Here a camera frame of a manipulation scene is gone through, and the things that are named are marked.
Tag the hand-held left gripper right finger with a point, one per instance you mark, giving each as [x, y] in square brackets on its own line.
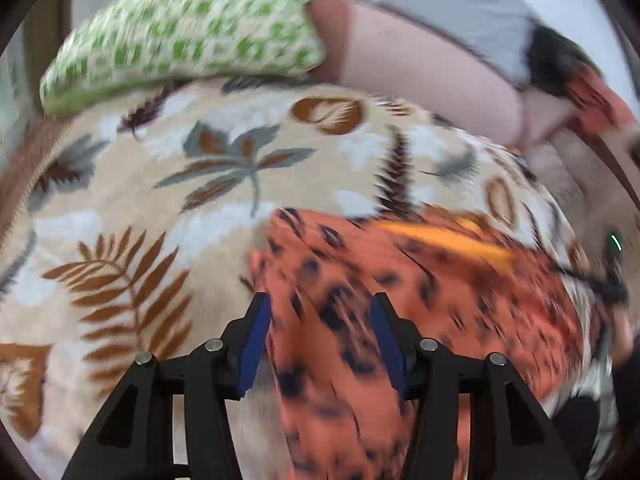
[387, 345]

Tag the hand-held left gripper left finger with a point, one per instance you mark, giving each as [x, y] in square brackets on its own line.
[252, 345]

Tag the orange floral shirt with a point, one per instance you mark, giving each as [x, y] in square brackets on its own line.
[400, 280]

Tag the orange pink cloth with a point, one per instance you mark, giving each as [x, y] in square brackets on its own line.
[600, 105]

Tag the beige leaf print blanket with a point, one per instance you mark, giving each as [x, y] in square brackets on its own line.
[150, 200]

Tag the pink duvet with brown edge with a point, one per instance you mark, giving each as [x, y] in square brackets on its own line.
[545, 115]

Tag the dark furry cloth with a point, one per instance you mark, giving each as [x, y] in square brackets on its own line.
[555, 60]

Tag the pink bolster cushion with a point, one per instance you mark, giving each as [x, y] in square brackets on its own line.
[425, 70]

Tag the green checkered pillow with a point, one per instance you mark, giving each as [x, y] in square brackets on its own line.
[190, 40]

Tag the grey cloth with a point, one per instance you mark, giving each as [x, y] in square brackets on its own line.
[460, 5]

